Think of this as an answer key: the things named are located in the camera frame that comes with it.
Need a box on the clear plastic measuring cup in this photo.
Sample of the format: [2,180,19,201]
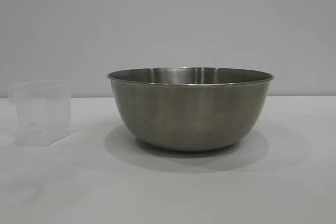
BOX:
[9,80,72,148]

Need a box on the stainless steel mixing bowl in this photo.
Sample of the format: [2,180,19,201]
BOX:
[107,67,275,153]

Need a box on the white tablecloth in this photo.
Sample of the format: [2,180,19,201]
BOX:
[0,95,336,224]

